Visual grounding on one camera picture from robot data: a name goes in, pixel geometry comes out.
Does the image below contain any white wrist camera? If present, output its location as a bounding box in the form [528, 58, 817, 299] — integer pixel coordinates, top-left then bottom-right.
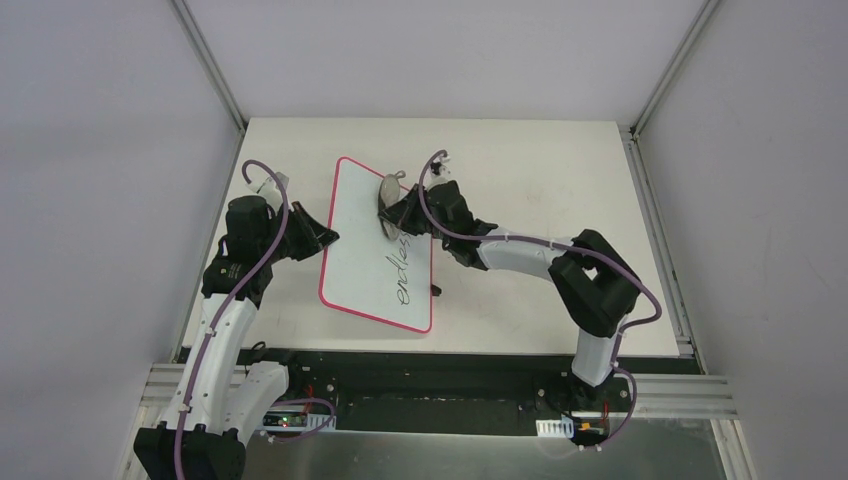
[428, 154, 452, 187]
[253, 172, 289, 211]

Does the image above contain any left controller board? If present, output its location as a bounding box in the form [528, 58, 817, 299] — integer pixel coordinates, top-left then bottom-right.
[257, 403, 337, 441]

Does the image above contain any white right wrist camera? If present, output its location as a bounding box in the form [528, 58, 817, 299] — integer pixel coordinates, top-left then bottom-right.
[428, 154, 452, 187]

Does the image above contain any aluminium frame post left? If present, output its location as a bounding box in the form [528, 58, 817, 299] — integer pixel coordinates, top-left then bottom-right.
[168, 0, 249, 137]

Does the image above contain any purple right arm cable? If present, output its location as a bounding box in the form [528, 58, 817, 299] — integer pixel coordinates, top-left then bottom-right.
[417, 149, 664, 444]

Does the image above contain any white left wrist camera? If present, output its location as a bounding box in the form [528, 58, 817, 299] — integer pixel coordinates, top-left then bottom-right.
[253, 172, 289, 211]

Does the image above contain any aluminium frame post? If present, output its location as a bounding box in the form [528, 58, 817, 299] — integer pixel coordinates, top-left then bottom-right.
[168, 0, 249, 137]
[629, 0, 724, 141]

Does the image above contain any pink-framed whiteboard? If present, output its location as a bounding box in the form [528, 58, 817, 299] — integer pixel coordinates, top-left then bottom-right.
[319, 157, 433, 334]

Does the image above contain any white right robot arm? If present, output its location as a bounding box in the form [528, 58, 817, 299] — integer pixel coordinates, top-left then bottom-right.
[377, 176, 641, 410]

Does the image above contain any controller board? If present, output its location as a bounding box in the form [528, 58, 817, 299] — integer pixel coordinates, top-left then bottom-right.
[257, 403, 337, 441]
[535, 411, 612, 448]

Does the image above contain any aluminium frame post right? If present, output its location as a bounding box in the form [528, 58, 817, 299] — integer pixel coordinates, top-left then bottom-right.
[629, 0, 724, 141]

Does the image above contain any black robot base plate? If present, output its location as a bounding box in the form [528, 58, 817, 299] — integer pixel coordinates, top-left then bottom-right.
[225, 344, 637, 439]

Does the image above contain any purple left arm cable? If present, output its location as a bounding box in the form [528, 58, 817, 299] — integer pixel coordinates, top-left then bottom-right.
[172, 159, 291, 480]

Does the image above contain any aluminium frame rail front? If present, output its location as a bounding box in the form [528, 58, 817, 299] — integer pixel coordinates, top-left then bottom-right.
[140, 363, 739, 420]

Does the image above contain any right controller board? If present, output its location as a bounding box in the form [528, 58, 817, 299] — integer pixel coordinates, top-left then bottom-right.
[535, 411, 612, 448]

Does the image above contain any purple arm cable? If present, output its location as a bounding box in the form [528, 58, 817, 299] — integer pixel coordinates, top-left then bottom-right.
[172, 159, 291, 480]
[417, 149, 664, 444]

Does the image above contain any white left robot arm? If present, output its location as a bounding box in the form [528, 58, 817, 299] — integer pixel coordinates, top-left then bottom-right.
[133, 195, 340, 479]

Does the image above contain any grey eraser cloth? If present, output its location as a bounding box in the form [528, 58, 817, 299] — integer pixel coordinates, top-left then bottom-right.
[377, 170, 406, 241]

